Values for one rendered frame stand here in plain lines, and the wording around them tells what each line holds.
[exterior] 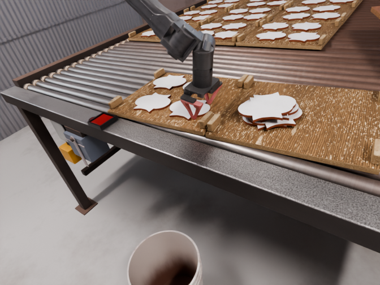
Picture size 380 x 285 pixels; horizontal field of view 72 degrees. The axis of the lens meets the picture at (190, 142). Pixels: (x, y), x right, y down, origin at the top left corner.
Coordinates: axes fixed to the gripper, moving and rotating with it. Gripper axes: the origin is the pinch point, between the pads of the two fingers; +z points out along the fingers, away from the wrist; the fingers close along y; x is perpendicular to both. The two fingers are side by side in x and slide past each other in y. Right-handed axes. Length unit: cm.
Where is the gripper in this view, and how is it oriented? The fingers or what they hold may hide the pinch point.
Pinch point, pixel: (201, 108)
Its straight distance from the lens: 83.5
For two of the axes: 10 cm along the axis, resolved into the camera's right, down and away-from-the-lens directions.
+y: 5.3, -5.8, 6.2
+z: 0.1, 7.3, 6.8
